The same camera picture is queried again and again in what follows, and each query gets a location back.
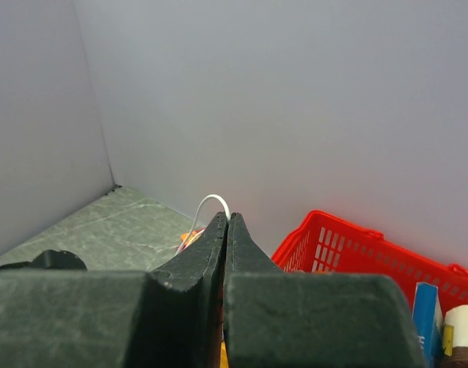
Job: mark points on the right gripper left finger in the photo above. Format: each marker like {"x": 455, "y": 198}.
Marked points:
{"x": 168, "y": 317}

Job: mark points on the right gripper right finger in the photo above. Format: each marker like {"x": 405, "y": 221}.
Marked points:
{"x": 274, "y": 318}

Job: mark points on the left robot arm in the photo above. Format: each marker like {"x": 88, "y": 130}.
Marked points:
{"x": 49, "y": 259}

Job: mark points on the pink orange small box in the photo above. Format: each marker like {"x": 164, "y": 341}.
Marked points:
{"x": 189, "y": 238}

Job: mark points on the red plastic shopping basket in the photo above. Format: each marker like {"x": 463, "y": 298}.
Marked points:
{"x": 324, "y": 243}

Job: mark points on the blue tall box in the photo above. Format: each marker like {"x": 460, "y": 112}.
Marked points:
{"x": 428, "y": 319}

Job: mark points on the white paper roll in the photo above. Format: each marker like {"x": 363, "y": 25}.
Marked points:
{"x": 457, "y": 318}

